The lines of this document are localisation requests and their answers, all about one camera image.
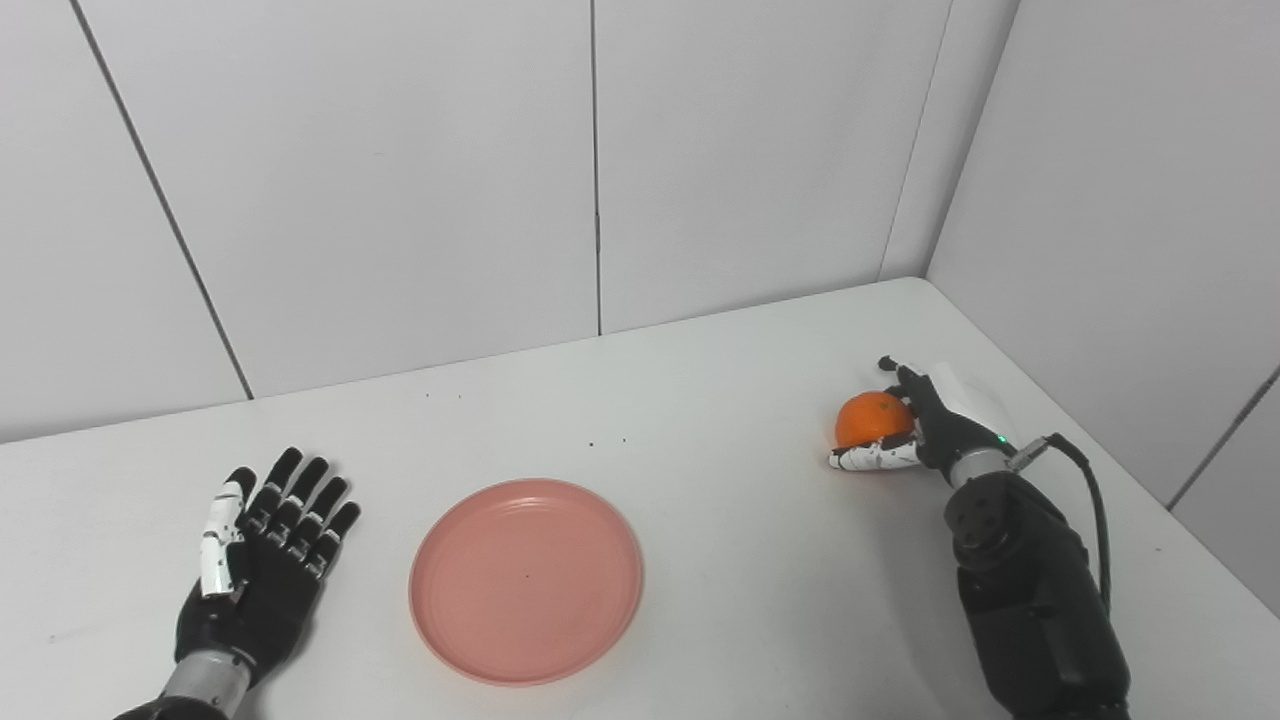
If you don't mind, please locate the orange fruit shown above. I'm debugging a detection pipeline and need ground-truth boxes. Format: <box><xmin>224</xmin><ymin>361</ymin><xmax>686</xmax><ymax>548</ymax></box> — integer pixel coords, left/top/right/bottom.
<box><xmin>835</xmin><ymin>392</ymin><xmax>916</xmax><ymax>450</ymax></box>

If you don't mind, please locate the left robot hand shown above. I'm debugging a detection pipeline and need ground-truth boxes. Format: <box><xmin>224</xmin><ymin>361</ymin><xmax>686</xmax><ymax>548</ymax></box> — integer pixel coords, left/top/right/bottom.
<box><xmin>174</xmin><ymin>447</ymin><xmax>362</xmax><ymax>689</ymax></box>

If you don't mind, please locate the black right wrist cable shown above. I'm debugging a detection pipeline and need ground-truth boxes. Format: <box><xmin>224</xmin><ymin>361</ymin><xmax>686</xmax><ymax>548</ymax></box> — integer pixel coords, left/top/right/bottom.
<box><xmin>1010</xmin><ymin>433</ymin><xmax>1113</xmax><ymax>613</ymax></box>

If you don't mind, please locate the pink plate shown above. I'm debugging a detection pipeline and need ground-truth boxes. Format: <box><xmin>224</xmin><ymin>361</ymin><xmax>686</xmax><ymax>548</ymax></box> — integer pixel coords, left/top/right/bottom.
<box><xmin>408</xmin><ymin>478</ymin><xmax>644</xmax><ymax>687</ymax></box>

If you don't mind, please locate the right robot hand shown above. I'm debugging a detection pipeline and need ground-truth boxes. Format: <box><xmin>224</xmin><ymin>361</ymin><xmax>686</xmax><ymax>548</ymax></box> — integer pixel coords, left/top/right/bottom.
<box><xmin>828</xmin><ymin>355</ymin><xmax>1019</xmax><ymax>473</ymax></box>

